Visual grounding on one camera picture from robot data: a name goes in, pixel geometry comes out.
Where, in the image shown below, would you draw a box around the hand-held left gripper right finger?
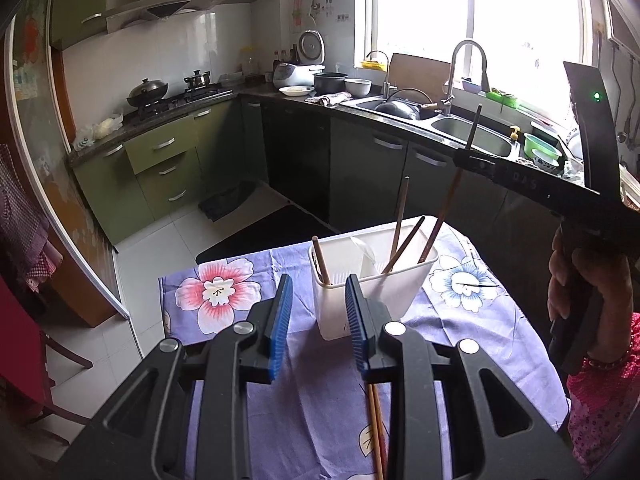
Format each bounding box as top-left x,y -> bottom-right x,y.
345,274 -> 586,480

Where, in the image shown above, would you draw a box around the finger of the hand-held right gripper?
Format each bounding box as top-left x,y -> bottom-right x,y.
452,151 -> 562,214

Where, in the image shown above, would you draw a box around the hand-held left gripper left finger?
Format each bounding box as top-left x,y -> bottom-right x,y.
57,274 -> 294,480

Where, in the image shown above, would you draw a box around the white plastic utensil holder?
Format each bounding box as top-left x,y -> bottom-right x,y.
307,214 -> 440,342

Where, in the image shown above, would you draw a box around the dark brown chopstick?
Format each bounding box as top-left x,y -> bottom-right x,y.
419,104 -> 484,264

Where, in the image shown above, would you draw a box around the light brown chopstick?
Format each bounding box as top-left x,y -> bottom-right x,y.
312,236 -> 332,286

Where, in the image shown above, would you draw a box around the clear plastic spoon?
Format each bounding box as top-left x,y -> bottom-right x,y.
349,234 -> 379,267

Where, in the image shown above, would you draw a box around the pile of wooden chopsticks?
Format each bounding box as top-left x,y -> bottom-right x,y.
366,382 -> 389,480

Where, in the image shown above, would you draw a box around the person's right forearm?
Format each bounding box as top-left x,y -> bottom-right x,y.
565,312 -> 640,477

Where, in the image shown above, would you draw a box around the person's right hand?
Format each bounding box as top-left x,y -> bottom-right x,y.
547,232 -> 640,358

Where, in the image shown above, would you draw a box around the steel double sink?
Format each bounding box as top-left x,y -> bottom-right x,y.
349,94 -> 517,159

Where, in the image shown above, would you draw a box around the blue patterned bowl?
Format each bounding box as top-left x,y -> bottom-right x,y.
530,148 -> 564,174

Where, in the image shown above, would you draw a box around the green plastic basin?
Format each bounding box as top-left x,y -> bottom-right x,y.
522,132 -> 564,162

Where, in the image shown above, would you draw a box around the green plastic containers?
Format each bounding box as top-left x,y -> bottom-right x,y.
484,87 -> 522,109

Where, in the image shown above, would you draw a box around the purple floral tablecloth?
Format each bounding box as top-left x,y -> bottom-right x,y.
157,220 -> 572,480

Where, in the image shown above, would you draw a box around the dark floor mat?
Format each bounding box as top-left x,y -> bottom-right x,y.
194,204 -> 342,265

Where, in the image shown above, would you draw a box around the tall steel faucet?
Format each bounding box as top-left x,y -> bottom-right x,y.
442,39 -> 491,117

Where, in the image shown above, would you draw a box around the wooden cutting board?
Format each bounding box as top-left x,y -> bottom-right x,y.
387,52 -> 454,101

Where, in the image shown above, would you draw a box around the dark lower cabinets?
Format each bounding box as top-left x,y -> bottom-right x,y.
239,97 -> 568,243

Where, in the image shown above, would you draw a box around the small steel faucet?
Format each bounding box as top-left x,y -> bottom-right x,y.
364,50 -> 392,99

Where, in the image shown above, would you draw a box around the window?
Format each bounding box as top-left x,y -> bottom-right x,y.
354,0 -> 597,107

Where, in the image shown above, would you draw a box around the white bowl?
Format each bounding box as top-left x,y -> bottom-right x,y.
343,78 -> 373,99

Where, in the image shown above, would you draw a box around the grey dish rag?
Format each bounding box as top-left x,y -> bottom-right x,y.
304,90 -> 352,109

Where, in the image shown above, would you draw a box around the black inner pot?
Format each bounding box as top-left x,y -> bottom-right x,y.
313,72 -> 350,95

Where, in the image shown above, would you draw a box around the green lower cabinets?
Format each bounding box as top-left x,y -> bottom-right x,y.
69,97 -> 267,247

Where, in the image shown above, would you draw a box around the green cabinets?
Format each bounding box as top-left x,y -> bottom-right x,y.
69,97 -> 267,247
49,0 -> 277,52

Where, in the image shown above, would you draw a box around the white rice cooker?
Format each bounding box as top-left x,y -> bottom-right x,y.
272,29 -> 327,89

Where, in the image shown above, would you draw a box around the dark sauce bottles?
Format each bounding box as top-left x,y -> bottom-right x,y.
272,44 -> 301,74

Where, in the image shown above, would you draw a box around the gas stove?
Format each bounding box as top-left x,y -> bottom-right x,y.
132,84 -> 235,121

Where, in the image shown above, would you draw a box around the red chair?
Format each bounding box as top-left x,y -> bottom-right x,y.
0,279 -> 94,442

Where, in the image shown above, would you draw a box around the small lidded pot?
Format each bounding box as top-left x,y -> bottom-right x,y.
183,69 -> 212,92

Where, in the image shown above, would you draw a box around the white plastic bags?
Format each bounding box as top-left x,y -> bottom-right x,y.
74,109 -> 125,154

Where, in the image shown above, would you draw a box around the cooking oil bottle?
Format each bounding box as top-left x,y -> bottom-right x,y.
241,44 -> 261,77

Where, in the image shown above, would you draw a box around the black lidded wok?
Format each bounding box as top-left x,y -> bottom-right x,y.
126,77 -> 170,109

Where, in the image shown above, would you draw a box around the checked hanging apron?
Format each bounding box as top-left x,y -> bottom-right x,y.
0,144 -> 64,294

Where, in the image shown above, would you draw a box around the sliding glass door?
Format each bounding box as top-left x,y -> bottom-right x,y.
4,0 -> 132,328

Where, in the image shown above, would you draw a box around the green upper cabinets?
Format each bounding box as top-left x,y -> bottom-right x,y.
49,0 -> 277,52

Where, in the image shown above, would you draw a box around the black wok with handle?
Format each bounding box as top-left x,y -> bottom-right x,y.
374,88 -> 454,121

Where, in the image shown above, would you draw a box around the red bead bracelet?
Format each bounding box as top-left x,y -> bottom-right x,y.
584,351 -> 632,370

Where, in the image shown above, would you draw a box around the wall stickers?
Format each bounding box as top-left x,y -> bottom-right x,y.
289,0 -> 352,27

